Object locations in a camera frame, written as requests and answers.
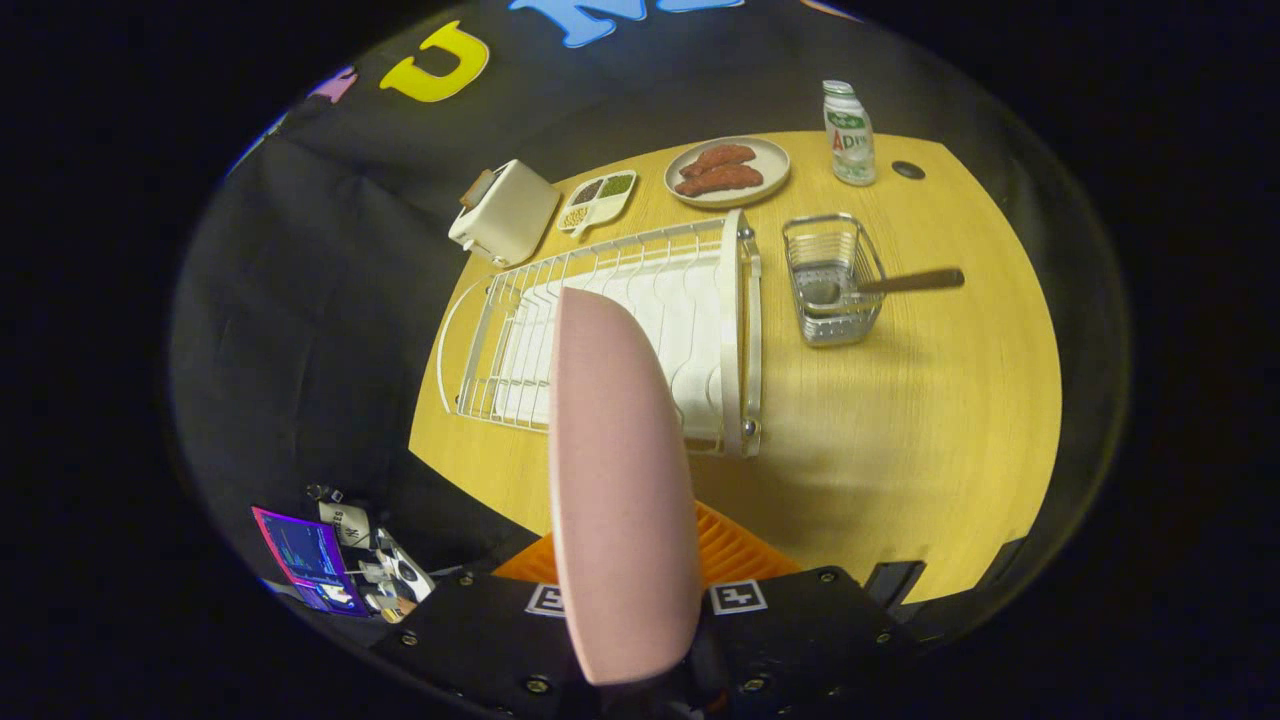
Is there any white wire dish rack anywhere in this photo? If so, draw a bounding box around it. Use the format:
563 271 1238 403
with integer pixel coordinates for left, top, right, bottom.
437 208 764 459

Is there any white printed pouch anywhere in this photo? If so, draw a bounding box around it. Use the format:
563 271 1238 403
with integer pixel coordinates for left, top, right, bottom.
318 500 373 549

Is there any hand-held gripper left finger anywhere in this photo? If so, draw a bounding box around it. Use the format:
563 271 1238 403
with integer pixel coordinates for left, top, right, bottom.
372 533 606 720

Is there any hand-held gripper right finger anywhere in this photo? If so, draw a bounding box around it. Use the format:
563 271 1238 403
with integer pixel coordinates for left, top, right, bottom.
688 500 916 720

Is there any white drain tray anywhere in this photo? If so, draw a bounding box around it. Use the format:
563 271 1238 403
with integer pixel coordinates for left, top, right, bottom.
495 255 726 441

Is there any cream toaster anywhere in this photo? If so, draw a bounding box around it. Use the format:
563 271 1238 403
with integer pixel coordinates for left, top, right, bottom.
448 159 561 268

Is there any white green-label drink bottle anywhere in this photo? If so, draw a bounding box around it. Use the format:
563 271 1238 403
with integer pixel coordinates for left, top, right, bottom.
822 80 877 187

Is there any pink plate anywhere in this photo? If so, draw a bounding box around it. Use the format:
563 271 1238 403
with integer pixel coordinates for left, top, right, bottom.
548 287 702 687

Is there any white and black gadget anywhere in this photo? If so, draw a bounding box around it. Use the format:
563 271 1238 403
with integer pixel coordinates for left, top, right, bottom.
352 530 436 623

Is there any silver wire basket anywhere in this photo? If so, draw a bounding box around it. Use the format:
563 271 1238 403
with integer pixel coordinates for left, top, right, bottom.
782 213 887 347

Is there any beige round plate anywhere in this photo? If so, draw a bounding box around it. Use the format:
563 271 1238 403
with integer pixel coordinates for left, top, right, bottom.
664 136 792 209

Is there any laptop with lit screen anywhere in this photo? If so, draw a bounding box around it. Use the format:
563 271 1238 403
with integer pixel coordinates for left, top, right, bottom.
252 506 369 617

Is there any dark-handled metal spoon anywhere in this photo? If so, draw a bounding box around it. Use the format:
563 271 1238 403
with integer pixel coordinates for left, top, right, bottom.
800 267 966 306

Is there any brown sausage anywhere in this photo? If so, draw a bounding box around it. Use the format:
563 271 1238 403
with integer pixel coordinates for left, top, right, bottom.
674 164 764 197
680 144 758 179

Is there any white divided condiment dish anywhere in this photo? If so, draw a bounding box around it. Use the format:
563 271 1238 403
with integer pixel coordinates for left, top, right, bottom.
556 170 638 239

